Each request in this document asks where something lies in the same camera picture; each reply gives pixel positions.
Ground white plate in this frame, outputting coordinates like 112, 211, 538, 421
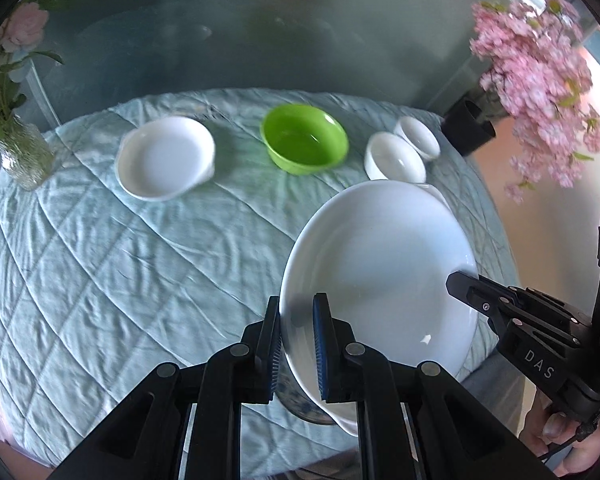
114, 116, 216, 202
280, 180, 478, 436

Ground green plastic bowl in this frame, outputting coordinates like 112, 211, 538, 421
260, 103, 349, 176

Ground person's right hand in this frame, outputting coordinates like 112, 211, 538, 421
519, 390, 600, 478

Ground blue patterned plate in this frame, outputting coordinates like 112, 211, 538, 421
275, 362, 336, 426

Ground white bowl near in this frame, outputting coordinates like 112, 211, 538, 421
364, 132, 426, 184

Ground white bowl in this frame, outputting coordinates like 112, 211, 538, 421
393, 116, 441, 162
364, 132, 426, 184

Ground white bowl far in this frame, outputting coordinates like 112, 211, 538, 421
393, 116, 441, 162

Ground light blue quilted tablecloth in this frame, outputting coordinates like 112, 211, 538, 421
0, 86, 522, 478

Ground pink cherry blossom branches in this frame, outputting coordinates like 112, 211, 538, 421
469, 0, 600, 204

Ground clear glass vase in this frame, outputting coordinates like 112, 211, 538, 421
0, 116, 55, 191

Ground pink white flower bouquet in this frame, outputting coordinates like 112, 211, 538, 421
0, 0, 68, 136

